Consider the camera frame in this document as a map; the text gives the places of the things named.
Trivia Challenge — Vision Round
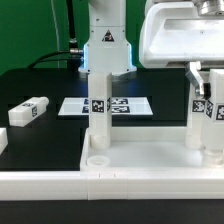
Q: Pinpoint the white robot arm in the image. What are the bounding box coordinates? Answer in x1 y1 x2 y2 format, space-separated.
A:
79 0 224 99

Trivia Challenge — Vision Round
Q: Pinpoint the black cable bundle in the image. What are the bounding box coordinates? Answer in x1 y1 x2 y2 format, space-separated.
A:
27 0 85 70

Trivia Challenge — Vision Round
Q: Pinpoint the white left fence block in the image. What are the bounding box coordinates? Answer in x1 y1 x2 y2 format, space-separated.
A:
0 128 8 155

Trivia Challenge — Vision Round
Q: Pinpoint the white desk top tray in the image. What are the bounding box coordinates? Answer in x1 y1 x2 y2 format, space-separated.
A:
80 126 224 174

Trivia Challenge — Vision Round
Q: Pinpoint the thin white cable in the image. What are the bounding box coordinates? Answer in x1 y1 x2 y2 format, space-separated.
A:
50 0 62 69

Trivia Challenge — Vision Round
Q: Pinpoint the white front fence bar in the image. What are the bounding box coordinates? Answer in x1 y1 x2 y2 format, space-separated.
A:
0 169 224 201

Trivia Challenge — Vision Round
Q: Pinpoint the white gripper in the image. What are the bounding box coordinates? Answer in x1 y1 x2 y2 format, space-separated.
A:
139 1 224 99

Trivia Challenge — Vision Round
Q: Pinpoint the fiducial marker sheet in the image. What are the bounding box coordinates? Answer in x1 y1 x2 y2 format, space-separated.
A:
58 97 153 116

